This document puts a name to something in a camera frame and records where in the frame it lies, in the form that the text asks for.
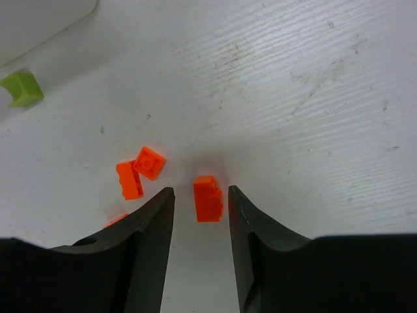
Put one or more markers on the white three-compartment sorting tray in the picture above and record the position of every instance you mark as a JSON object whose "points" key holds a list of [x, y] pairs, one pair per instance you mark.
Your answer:
{"points": [[26, 24]]}

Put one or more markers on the orange lego mid right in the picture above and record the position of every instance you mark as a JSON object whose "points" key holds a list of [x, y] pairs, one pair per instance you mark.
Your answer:
{"points": [[208, 199]]}

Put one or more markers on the orange lego lowest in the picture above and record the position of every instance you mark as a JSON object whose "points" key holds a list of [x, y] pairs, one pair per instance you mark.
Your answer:
{"points": [[115, 220]]}

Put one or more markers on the green lego far right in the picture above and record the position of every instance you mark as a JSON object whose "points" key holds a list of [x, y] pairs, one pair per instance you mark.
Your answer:
{"points": [[23, 88]]}

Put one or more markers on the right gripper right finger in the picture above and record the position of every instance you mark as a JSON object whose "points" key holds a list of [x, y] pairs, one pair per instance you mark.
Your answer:
{"points": [[279, 270]]}

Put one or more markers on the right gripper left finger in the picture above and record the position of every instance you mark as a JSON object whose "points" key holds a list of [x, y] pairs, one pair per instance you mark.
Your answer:
{"points": [[121, 268]]}

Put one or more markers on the orange lego small top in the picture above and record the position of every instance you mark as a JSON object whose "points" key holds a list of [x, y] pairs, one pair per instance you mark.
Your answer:
{"points": [[129, 181]]}

